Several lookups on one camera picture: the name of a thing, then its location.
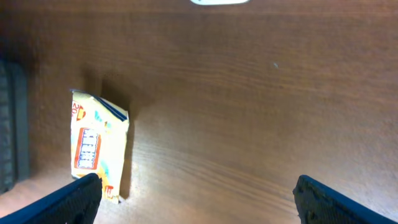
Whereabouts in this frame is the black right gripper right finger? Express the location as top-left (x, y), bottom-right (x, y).
top-left (293, 175), bottom-right (397, 224)

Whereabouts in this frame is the yellow wet wipes pack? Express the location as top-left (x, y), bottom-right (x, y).
top-left (70, 90), bottom-right (129, 203)

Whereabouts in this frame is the dark grey mesh basket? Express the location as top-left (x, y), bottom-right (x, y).
top-left (1, 60), bottom-right (30, 194)

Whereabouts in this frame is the white barcode scanner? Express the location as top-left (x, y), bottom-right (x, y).
top-left (190, 0), bottom-right (250, 6)

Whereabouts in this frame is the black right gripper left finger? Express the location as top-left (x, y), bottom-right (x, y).
top-left (1, 174), bottom-right (102, 224)

